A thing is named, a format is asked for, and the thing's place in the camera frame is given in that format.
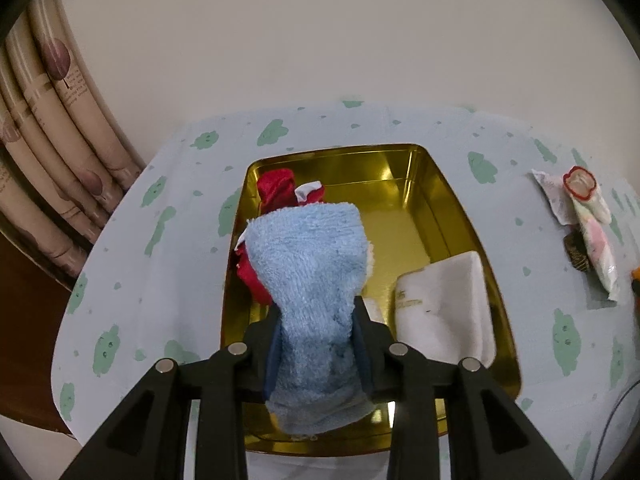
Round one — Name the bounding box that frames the white towel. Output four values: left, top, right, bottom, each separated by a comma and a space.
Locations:
392, 252, 497, 366

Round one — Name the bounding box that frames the light blue towel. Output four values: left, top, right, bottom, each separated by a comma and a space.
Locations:
245, 203, 373, 436

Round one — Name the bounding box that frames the dark brown patterned pouch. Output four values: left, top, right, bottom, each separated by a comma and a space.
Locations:
563, 230, 592, 273

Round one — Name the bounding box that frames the orange squishy toy animal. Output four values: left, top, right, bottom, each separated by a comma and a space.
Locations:
631, 268, 640, 313

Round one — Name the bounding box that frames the pink green wipes packet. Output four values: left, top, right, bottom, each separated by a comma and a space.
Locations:
572, 198, 620, 302

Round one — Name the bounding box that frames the white floral sachet packet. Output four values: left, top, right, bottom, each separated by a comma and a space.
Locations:
530, 169, 578, 226

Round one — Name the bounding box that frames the white sock red cuff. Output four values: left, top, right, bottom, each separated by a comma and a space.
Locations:
563, 166, 612, 226

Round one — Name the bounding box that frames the red white plush cloth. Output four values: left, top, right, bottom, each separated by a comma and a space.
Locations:
234, 168, 324, 304

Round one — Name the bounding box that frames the blue cloud print tablecloth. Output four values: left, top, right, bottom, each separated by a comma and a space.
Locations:
51, 101, 639, 479

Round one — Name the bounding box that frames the dark red toffee tin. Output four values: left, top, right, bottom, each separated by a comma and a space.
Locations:
219, 142, 523, 458

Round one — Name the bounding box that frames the beige patterned curtain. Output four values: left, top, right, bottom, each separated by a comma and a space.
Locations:
1, 0, 141, 286

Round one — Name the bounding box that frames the black cable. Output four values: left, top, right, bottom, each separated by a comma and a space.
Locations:
588, 378, 640, 480

